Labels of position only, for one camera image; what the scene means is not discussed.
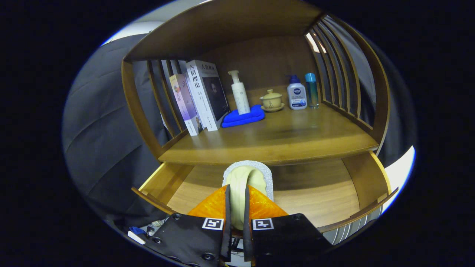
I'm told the white pump bottle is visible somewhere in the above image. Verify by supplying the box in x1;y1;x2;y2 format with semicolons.
228;70;251;115

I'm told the black backdrop cloth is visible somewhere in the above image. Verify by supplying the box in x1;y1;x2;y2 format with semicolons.
62;15;416;223

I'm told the thin white book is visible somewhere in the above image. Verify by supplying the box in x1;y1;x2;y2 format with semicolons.
177;60;208;130

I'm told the purple book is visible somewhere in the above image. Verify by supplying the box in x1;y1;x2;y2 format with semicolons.
169;73;204;136

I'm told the white bottle with blue cap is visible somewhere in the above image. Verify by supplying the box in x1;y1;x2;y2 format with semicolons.
286;75;308;111

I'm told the grey ribbed panel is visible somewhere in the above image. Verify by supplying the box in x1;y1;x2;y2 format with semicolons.
322;206;383;245

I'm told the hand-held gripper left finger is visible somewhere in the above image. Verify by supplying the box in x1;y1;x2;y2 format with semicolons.
147;184;232;267

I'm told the wooden countertop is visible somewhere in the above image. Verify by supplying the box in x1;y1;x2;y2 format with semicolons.
158;103;379;166

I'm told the white table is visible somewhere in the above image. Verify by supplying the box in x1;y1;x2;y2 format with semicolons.
384;146;415;214

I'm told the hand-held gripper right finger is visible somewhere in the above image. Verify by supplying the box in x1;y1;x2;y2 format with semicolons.
243;185;333;267

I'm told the thick white and black book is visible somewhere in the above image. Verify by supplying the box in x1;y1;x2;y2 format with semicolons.
186;59;230;132

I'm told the blue folded cloth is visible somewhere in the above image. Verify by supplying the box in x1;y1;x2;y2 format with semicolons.
222;104;266;128

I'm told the wooden drawer with black knob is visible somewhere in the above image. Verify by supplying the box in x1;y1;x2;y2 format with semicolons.
131;150;399;234

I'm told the yellow lidded teacup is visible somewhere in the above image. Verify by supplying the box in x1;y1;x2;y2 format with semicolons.
259;89;285;113

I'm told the green handled cleaning brush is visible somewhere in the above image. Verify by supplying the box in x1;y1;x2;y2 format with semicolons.
222;160;274;230

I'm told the teal bottle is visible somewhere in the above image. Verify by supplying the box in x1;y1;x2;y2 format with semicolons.
305;73;320;109

